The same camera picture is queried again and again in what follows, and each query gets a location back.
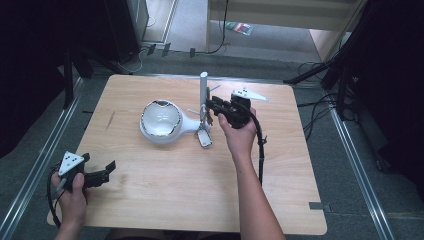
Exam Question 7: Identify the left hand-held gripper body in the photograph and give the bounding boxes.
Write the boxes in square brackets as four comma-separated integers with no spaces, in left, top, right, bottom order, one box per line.
[58,151,92,192]

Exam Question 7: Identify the black metal stand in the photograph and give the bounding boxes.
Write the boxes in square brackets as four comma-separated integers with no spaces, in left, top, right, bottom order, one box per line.
[283,56,359,116]
[62,46,96,110]

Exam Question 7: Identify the light wooden shelf unit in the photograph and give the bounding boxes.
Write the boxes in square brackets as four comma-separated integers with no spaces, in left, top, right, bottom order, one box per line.
[205,0,368,64]

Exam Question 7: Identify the white key holder with bowl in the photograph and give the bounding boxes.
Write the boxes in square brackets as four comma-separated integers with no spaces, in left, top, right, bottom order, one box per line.
[139,71,223,145]

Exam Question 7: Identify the person's right hand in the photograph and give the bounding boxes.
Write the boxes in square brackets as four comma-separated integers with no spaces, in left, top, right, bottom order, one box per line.
[218,107,258,161]

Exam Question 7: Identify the white floor cable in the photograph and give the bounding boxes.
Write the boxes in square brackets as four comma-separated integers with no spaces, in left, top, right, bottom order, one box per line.
[117,49,148,75]

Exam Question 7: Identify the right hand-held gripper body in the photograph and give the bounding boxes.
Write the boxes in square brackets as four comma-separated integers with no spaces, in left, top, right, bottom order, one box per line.
[224,88,270,130]

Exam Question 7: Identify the person's left hand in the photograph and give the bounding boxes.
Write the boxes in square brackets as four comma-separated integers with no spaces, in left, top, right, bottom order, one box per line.
[51,171,90,228]

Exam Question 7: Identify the black hanging cable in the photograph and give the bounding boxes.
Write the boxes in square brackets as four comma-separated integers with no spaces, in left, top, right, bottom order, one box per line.
[206,0,232,56]

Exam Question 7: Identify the green cord keychain with keys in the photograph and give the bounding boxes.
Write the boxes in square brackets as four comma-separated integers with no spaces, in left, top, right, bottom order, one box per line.
[196,86,215,149]

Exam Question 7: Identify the aluminium floor rail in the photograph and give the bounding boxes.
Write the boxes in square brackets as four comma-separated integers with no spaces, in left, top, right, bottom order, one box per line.
[328,106,398,240]
[0,76,85,240]

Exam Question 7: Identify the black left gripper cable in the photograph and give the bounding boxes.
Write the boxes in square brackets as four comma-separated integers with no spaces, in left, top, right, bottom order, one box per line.
[46,168,64,230]

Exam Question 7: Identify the black cabinet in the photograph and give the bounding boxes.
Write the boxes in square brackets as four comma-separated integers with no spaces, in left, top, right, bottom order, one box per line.
[103,0,150,65]

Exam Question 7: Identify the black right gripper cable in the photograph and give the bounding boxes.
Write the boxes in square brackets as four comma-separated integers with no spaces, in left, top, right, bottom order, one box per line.
[248,109,268,186]

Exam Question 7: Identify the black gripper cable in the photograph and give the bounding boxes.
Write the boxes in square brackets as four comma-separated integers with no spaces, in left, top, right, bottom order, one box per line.
[46,168,64,230]
[248,109,268,186]

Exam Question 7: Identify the black floor cables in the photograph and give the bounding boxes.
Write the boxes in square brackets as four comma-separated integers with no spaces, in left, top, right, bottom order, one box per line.
[295,61,338,142]

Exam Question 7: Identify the colourful packet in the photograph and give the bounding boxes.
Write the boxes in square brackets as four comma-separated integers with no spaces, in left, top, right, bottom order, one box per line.
[225,21,255,36]

